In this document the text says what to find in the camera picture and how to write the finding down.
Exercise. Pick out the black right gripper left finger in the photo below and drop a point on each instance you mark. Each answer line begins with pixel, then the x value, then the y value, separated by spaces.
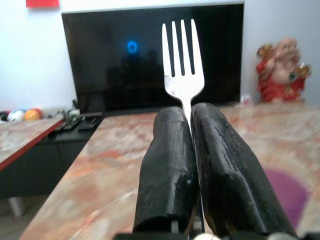
pixel 166 170

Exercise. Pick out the black low tv cabinet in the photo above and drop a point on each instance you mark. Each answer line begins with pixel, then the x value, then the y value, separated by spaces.
pixel 42 157

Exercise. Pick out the purple round placemat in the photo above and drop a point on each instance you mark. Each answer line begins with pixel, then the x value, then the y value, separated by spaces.
pixel 287 193

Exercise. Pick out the white billiard ball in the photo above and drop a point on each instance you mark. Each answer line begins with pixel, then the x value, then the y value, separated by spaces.
pixel 15 115

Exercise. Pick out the black billiard ball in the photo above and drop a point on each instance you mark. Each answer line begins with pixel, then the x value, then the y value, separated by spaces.
pixel 3 116

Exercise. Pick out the red and gold figurine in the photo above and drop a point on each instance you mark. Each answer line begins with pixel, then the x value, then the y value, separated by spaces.
pixel 281 72

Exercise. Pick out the silver metal fork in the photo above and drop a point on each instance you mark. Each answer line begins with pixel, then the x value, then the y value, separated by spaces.
pixel 182 67

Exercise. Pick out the black flat screen television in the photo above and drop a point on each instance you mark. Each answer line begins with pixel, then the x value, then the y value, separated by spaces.
pixel 152 57

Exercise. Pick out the marble side table red edge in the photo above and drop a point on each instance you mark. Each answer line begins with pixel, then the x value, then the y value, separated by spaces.
pixel 20 140

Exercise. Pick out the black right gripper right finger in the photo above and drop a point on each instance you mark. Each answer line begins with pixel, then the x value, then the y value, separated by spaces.
pixel 230 175

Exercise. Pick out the red wall decoration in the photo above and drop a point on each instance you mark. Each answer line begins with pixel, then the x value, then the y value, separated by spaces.
pixel 43 3

